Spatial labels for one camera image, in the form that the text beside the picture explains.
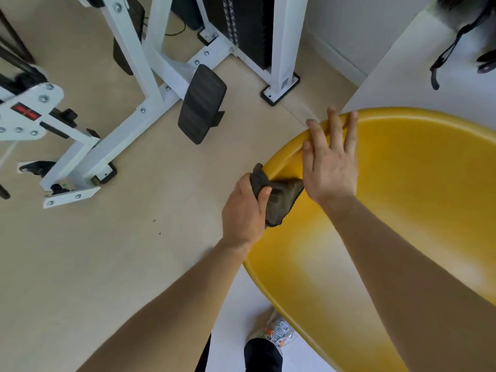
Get black ribbed foot plate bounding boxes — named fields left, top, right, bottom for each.
left=177, top=64, right=228, bottom=145

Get person's right hand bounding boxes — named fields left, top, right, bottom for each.
left=302, top=107, right=359, bottom=207

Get black cable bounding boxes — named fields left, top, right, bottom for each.
left=164, top=18, right=187, bottom=37

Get white floor mat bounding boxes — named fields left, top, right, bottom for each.
left=205, top=7, right=496, bottom=372

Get white gym machine frame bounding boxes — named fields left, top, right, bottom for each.
left=0, top=0, right=311, bottom=210

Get black metal bars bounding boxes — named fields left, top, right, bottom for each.
left=0, top=7, right=48, bottom=94

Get person's right forearm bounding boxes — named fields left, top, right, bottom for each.
left=319, top=195, right=496, bottom=372

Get yellow plastic chair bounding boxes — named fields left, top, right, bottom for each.
left=243, top=107, right=496, bottom=372

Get dark grey cleaning cloth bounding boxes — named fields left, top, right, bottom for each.
left=250, top=163, right=305, bottom=228

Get grey sneaker with orange accents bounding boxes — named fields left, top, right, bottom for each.
left=248, top=309, right=298, bottom=358

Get person's dark trousers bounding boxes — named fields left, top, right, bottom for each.
left=195, top=334, right=284, bottom=372

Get black weight stack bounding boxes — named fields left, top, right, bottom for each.
left=201, top=0, right=276, bottom=71

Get person's left forearm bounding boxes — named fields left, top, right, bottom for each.
left=77, top=239, right=253, bottom=372

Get black strap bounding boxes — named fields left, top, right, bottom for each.
left=429, top=4, right=496, bottom=91

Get black strap buckle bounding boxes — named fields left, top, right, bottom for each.
left=476, top=49, right=496, bottom=74

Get person's left hand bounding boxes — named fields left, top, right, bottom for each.
left=221, top=172, right=273, bottom=249

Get black padded machine pad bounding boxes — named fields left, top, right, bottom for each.
left=113, top=0, right=146, bottom=76

